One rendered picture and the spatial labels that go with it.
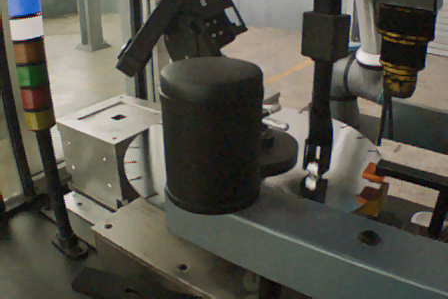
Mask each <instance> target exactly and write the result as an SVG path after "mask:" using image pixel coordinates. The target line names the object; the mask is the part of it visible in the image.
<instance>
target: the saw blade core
mask: <svg viewBox="0 0 448 299"><path fill-rule="evenodd" d="M301 112H302V110H299V109H293V108H288V107H282V110H281V111H278V112H276V113H274V114H272V115H270V116H268V117H270V118H273V119H276V120H279V121H281V122H284V123H287V124H289V125H290V129H289V130H288V131H287V132H286V133H288V134H290V135H291V136H292V137H295V138H296V139H297V141H298V142H299V156H298V158H297V159H296V161H294V162H292V163H291V164H289V165H288V166H286V167H283V168H280V169H277V170H272V171H263V172H260V182H261V184H263V185H265V186H271V187H274V188H276V189H278V190H281V191H284V192H286V193H289V194H295V195H297V196H300V197H302V198H304V199H307V200H312V201H315V202H318V203H320V204H323V205H327V206H330V207H332V208H335V209H340V210H342V211H345V212H347V213H354V212H355V211H357V210H359V209H361V208H363V207H364V206H365V205H366V204H368V202H369V201H370V200H371V199H373V198H374V197H375V195H376V194H377V193H378V192H379V190H380V188H379V187H378V186H377V185H378V184H381V185H382V183H383V182H384V181H383V182H382V183H376V182H373V181H371V182H370V180H368V179H362V172H363V171H365V168H366V167H367V165H368V164H369V162H374V163H378V161H379V159H383V158H382V156H381V154H380V152H379V150H378V149H377V148H376V146H375V145H373V144H372V143H371V141H370V140H369V139H368V138H366V136H363V135H362V134H361V133H360V132H358V131H356V129H354V128H352V127H348V126H347V125H345V124H344V123H341V122H339V121H337V120H335V119H332V125H333V131H334V132H333V146H332V153H331V166H330V170H329V171H328V172H326V173H325V174H323V175H322V176H321V177H317V176H314V175H312V174H310V173H309V172H308V171H303V170H302V163H303V153H304V143H305V139H306V138H307V137H308V111H303V112H302V113H301ZM124 168H125V173H126V176H127V178H128V180H129V182H130V184H131V185H132V188H133V189H135V191H136V192H137V193H138V194H139V195H140V196H141V197H142V198H143V199H144V200H147V201H148V202H149V203H151V205H153V206H155V207H156V208H158V209H160V210H161V211H163V212H165V201H164V187H165V185H166V176H165V163H164V150H163V125H162V121H160V122H158V123H157V124H154V125H152V126H150V127H148V128H147V129H145V130H144V131H143V132H142V133H141V135H138V136H137V137H136V138H135V139H134V140H133V142H132V143H131V144H130V146H129V147H128V150H127V152H126V155H125V158H124ZM139 179H141V180H139ZM154 194H158V195H154ZM153 195H154V196H153ZM356 196H358V197H360V198H358V197H356Z"/></svg>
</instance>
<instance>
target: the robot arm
mask: <svg viewBox="0 0 448 299"><path fill-rule="evenodd" d="M230 7H232V8H233V10H234V12H235V13H236V17H237V18H238V20H239V22H240V24H241V25H238V26H237V24H236V23H235V22H234V23H232V24H231V22H230V20H229V18H228V17H227V15H226V12H225V10H226V9H228V8H230ZM356 8H357V12H358V22H359V31H360V35H361V44H358V43H355V42H349V52H348V56H347V58H342V59H340V60H338V62H337V63H333V70H332V73H333V78H332V86H331V93H330V106H331V118H332V119H335V120H337V121H339V122H341V123H344V124H345V125H347V126H348V127H352V128H354V129H356V131H357V130H358V129H359V128H360V127H361V114H360V110H359V104H358V97H360V98H363V99H365V100H368V101H370V102H373V103H375V104H379V105H383V94H382V92H383V89H382V87H383V86H382V84H381V83H382V80H383V70H384V65H382V64H381V63H380V62H379V57H380V51H381V47H380V46H381V42H382V36H381V34H379V33H378V32H377V30H376V29H377V27H378V18H379V15H378V13H379V5H378V3H376V2H371V0H356ZM247 31H248V30H247V26H246V25H245V23H244V21H243V19H242V18H241V16H240V14H239V12H238V11H237V9H236V6H235V4H234V2H233V1H232V0H160V1H159V3H158V4H157V5H156V7H155V8H154V9H153V10H152V12H151V14H150V15H149V16H148V19H147V20H146V22H145V23H144V24H143V25H142V27H141V29H140V30H139V31H138V32H137V34H136V36H135V37H134V38H133V39H131V38H130V39H129V40H128V42H127V44H125V45H124V46H123V47H121V49H120V54H119V55H118V56H117V59H118V60H119V61H118V62H117V64H116V65H115V68H116V69H117V70H120V71H121V72H122V73H124V74H125V75H126V76H129V77H130V78H132V77H133V75H135V74H136V73H137V72H138V73H139V74H140V73H141V72H142V70H143V68H144V67H146V66H147V65H148V63H149V60H150V59H151V57H152V55H153V53H152V50H153V48H154V47H155V46H156V43H157V41H158V40H159V38H160V37H161V36H162V34H163V35H164V42H165V43H164V44H165V47H166V49H167V51H168V53H169V55H170V58H171V60H172V62H176V61H180V60H183V59H188V58H194V57H207V56H218V57H226V55H225V54H223V53H221V50H220V49H221V48H224V47H225V46H227V45H229V44H230V43H232V42H233V41H235V39H236V37H237V36H238V35H240V34H242V33H244V32H247Z"/></svg>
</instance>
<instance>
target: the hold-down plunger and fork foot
mask: <svg viewBox="0 0 448 299"><path fill-rule="evenodd" d="M332 70H333V63H330V64H324V63H317V62H314V71H313V90H312V100H311V102H310V103H309V105H308V137H307V138H306V139H305V143H304V153H303V163H302V170H303V171H307V166H308V163H309V161H310V160H311V159H313V158H316V154H317V147H320V149H319V158H318V166H317V174H316V176H318V177H321V176H322V175H323V174H325V173H326V172H328V171H329V170H330V166H331V153H332V146H333V132H334V131H333V125H332V118H331V106H330V93H331V86H332V78H333V73H332Z"/></svg>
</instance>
